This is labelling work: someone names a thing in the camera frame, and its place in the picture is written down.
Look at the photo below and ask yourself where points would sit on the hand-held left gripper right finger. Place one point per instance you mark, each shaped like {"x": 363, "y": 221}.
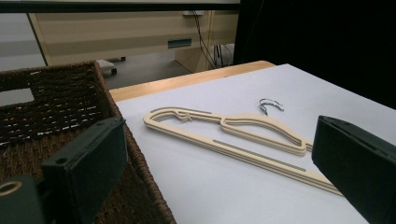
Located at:
{"x": 358, "y": 165}

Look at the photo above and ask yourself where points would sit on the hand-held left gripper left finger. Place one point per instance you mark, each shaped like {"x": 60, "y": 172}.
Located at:
{"x": 90, "y": 158}

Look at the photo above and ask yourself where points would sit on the brown woven basket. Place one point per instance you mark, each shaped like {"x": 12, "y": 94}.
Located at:
{"x": 62, "y": 93}

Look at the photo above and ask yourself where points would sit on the cream plastic clothes hanger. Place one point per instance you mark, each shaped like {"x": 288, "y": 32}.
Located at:
{"x": 258, "y": 164}
{"x": 264, "y": 120}

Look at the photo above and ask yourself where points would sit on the grey wheeled base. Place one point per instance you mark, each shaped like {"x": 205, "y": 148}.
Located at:
{"x": 106, "y": 64}

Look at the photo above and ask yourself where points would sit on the beige wooden cabinet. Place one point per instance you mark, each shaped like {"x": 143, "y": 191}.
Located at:
{"x": 109, "y": 31}

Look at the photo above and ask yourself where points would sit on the black curtain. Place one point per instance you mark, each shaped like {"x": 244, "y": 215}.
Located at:
{"x": 327, "y": 37}

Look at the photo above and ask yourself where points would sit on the white table mat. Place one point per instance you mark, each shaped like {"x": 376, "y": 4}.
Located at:
{"x": 218, "y": 196}

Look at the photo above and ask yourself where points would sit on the dark horizontal bar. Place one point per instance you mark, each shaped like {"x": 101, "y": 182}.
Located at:
{"x": 93, "y": 6}

